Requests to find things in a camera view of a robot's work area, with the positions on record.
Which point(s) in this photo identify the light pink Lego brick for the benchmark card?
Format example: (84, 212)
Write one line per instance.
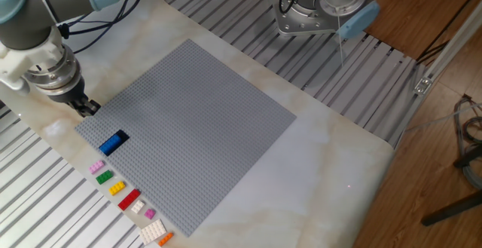
(96, 166)

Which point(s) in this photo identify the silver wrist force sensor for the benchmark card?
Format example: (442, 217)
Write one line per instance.
(56, 76)

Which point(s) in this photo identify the small magenta Lego brick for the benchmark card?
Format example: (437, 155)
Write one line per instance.
(150, 213)

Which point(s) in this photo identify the orange Lego brick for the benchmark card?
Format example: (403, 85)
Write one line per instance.
(165, 239)

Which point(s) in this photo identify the black Lego plate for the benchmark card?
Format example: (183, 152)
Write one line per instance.
(125, 136)

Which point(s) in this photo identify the small white Lego brick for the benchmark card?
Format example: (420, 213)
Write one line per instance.
(138, 206)

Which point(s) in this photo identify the black stand leg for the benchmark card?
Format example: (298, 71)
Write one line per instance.
(452, 208)

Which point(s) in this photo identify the aluminium frame bar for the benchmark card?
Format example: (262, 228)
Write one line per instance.
(452, 44)

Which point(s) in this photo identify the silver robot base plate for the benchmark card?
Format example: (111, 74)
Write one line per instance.
(297, 23)

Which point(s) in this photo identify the glossy marble pattern mat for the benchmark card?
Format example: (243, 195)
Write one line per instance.
(320, 187)

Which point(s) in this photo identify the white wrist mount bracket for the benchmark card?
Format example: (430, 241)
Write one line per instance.
(34, 57)

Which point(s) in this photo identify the large white Lego plate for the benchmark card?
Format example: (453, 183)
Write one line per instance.
(152, 231)

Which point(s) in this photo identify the grey Lego baseplate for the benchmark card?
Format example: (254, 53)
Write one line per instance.
(207, 138)

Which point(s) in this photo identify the green Lego brick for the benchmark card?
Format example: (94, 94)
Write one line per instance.
(104, 177)

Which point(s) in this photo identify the red Lego brick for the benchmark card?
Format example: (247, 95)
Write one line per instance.
(129, 199)

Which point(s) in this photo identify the yellow Lego brick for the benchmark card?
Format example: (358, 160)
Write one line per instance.
(117, 188)

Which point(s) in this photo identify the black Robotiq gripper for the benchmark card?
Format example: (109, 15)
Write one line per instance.
(69, 95)

